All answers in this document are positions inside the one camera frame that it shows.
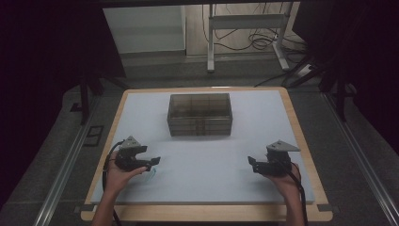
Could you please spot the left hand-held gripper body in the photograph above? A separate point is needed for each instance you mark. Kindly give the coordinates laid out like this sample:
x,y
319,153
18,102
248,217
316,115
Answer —
x,y
128,157

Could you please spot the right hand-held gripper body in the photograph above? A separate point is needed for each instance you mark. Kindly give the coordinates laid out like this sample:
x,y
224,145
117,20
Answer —
x,y
277,160

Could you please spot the thin teal band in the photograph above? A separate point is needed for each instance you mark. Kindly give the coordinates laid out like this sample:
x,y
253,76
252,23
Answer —
x,y
152,175

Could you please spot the clear smoky drawer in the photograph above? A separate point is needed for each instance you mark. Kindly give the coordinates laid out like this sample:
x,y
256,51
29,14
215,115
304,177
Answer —
x,y
200,132

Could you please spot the clear smoky drawer box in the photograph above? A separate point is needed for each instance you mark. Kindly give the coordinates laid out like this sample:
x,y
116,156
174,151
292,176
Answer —
x,y
199,109

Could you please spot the person's left hand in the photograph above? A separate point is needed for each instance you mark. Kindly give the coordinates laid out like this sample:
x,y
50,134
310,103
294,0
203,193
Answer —
x,y
116,179

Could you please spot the person's right hand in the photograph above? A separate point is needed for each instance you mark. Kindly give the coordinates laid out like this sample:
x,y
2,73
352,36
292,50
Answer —
x,y
290,183

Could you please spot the white table mat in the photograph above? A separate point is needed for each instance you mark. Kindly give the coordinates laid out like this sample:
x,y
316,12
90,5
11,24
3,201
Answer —
x,y
204,175

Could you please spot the wooden table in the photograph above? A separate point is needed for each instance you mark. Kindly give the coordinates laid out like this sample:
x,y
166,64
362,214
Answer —
x,y
219,213

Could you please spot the grey tape piece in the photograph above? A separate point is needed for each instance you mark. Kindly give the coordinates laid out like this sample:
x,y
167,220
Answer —
x,y
327,207
84,208

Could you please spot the black stand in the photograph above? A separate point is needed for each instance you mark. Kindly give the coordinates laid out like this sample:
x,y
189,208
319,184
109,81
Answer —
x,y
340,94
84,97

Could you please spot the white power strip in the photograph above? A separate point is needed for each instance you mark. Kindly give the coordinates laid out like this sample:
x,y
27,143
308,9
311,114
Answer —
x,y
304,70

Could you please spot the white panel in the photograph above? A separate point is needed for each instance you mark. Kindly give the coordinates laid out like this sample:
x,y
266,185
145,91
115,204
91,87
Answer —
x,y
144,29

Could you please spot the dark curtain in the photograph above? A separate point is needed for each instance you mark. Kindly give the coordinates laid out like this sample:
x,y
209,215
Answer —
x,y
47,47
360,47

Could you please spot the metal floor rail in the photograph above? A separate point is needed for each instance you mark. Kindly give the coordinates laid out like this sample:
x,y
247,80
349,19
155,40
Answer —
x,y
367,169
59,182

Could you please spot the white desk frame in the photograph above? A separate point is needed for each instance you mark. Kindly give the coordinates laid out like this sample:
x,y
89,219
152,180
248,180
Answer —
x,y
247,22

